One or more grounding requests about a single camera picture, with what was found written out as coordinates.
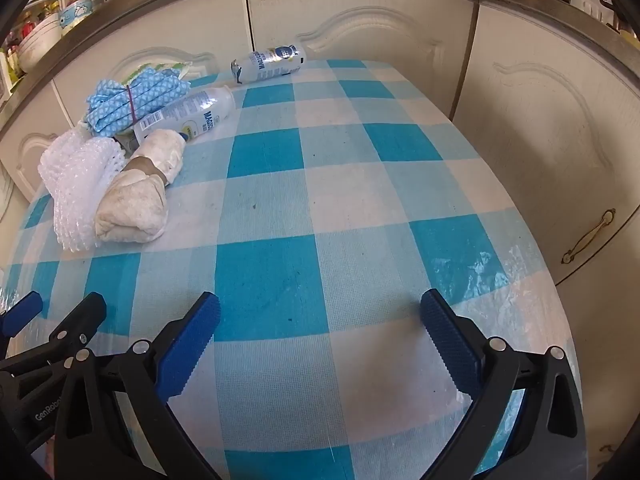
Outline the white plastic bottle blue label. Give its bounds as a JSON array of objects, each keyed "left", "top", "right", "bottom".
[{"left": 134, "top": 87, "right": 235, "bottom": 144}]

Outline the dirty white rolled rag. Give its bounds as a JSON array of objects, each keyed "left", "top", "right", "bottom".
[{"left": 94, "top": 129, "right": 186, "bottom": 244}]

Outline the white foam fruit net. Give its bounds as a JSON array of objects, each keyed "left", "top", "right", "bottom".
[{"left": 38, "top": 122, "right": 126, "bottom": 252}]

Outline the blue patterned cloth bundle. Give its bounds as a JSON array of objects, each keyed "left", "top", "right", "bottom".
[{"left": 84, "top": 67, "right": 191, "bottom": 136}]

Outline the blue white checkered tablecloth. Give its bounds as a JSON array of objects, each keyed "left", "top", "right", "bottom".
[{"left": 1, "top": 60, "right": 575, "bottom": 479}]

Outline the white ceramic bowl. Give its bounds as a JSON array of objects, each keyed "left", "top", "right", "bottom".
[{"left": 17, "top": 13, "right": 62, "bottom": 73}]

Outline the green white snack wrapper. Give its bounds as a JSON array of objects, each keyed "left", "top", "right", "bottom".
[{"left": 122, "top": 62, "right": 192, "bottom": 84}]

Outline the blue white cartoon cup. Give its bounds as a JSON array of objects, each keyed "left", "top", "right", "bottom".
[{"left": 60, "top": 0, "right": 93, "bottom": 36}]

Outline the crushed white blue bottle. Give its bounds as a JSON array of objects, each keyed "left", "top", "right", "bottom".
[{"left": 231, "top": 44, "right": 307, "bottom": 84}]

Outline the white cabinet door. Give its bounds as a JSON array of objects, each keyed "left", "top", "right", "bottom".
[{"left": 248, "top": 0, "right": 474, "bottom": 114}]

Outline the brass cabinet handle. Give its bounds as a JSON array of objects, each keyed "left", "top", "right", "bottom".
[{"left": 561, "top": 208, "right": 616, "bottom": 264}]

